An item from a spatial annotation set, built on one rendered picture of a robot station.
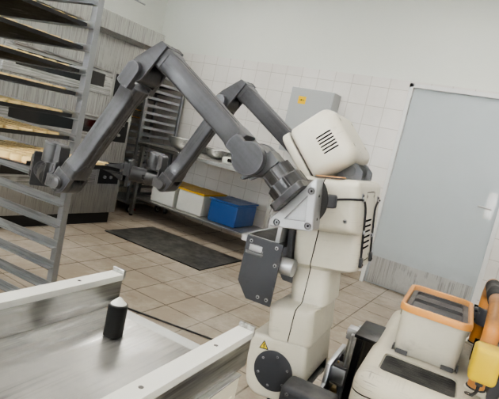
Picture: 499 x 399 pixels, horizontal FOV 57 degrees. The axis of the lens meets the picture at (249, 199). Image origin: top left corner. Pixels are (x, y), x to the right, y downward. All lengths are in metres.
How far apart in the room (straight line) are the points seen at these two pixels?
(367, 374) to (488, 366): 0.22
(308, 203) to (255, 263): 0.26
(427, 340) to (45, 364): 0.76
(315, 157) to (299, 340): 0.44
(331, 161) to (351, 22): 4.31
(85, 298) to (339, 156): 0.63
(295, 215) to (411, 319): 0.35
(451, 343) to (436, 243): 3.80
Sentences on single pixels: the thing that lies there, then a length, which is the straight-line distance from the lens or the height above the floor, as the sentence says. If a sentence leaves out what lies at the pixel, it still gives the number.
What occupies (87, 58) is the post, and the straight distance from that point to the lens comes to 2.02.
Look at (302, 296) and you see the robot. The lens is 1.20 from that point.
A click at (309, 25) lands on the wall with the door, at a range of 5.54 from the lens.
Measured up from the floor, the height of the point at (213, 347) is 0.90.
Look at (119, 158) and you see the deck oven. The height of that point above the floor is 0.70.
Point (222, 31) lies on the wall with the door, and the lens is 6.11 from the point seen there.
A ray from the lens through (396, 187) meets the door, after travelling 4.94.
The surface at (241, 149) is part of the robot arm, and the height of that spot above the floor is 1.18.
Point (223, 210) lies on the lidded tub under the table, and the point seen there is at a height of 0.39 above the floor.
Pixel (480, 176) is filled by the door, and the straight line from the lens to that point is 4.83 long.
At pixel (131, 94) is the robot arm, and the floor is 1.25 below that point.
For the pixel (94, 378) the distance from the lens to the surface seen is 0.72.
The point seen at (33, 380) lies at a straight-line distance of 0.71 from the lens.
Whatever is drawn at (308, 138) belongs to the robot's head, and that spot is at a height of 1.24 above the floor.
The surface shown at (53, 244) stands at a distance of 2.11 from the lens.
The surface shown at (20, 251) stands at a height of 0.51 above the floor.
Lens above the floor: 1.21
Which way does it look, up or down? 7 degrees down
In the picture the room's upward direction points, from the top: 13 degrees clockwise
